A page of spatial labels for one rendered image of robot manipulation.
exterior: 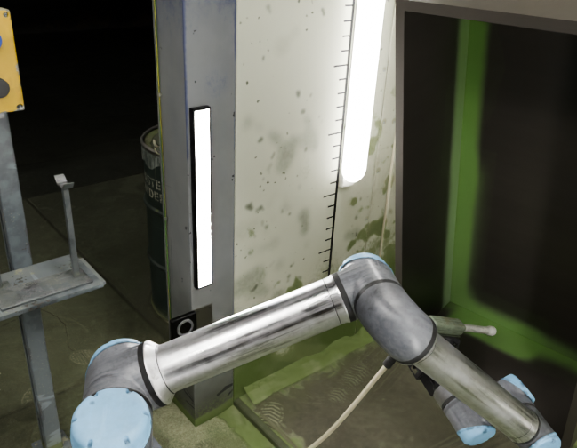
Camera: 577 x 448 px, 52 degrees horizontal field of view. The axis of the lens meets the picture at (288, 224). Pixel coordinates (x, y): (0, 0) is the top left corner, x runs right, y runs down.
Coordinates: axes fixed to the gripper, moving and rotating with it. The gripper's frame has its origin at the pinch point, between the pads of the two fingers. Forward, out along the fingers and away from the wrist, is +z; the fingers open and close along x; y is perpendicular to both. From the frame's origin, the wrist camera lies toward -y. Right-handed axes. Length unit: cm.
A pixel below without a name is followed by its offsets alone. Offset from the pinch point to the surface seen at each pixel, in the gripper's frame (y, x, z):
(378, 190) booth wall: -2, 34, 77
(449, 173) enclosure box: -37.8, 7.7, 31.6
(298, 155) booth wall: -10, -17, 71
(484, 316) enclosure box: 1.8, 47.8, 9.9
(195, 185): 3, -57, 57
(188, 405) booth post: 90, -24, 37
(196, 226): 16, -52, 53
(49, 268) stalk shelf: 43, -90, 55
